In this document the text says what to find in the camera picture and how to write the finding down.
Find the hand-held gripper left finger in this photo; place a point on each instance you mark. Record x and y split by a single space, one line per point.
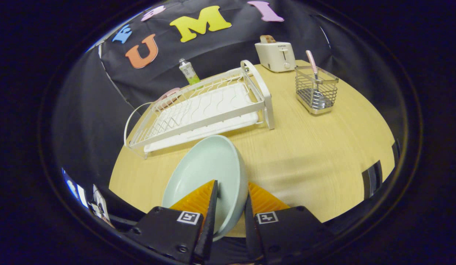
209 228

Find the pale green plate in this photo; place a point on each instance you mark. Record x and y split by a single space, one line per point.
209 165

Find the white toaster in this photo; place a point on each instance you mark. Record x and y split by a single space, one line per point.
274 57

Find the clear bottle with green liquid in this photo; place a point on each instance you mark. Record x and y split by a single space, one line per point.
189 73

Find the small pink plate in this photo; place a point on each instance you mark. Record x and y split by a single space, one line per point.
169 93

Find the brown bread slice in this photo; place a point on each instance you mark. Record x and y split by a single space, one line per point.
267 38

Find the black backdrop cloth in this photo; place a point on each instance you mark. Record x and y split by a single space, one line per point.
88 110

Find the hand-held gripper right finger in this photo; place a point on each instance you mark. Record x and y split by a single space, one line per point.
250 235

